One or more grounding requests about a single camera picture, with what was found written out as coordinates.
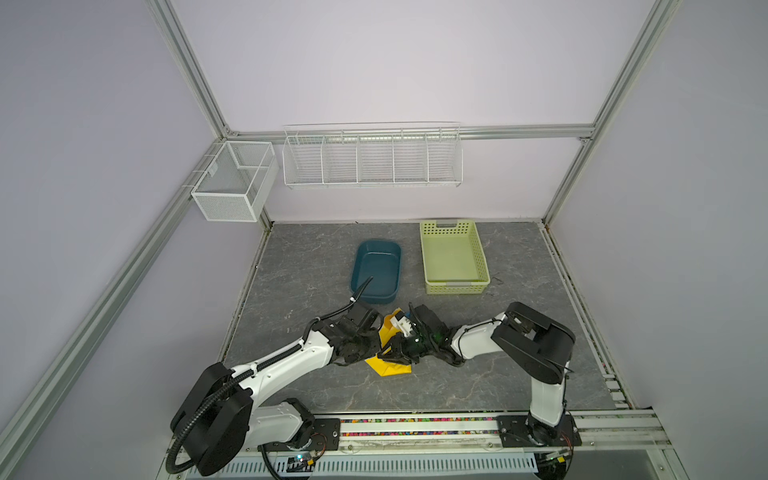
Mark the yellow paper napkin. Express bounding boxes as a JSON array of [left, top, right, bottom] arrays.
[[365, 308, 412, 377]]

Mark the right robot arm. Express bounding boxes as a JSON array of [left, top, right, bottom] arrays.
[[376, 302, 582, 448]]

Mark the light green plastic basket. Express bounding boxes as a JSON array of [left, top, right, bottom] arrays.
[[419, 219, 490, 295]]

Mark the small white mesh basket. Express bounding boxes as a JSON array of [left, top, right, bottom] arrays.
[[192, 141, 279, 223]]

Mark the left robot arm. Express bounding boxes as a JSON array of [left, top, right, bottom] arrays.
[[165, 284, 381, 476]]

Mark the long white wire rack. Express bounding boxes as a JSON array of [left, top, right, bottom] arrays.
[[283, 122, 464, 187]]

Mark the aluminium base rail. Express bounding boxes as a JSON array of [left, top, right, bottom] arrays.
[[158, 410, 688, 479]]

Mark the dark teal plastic tray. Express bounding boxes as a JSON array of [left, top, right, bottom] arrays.
[[350, 239, 402, 305]]

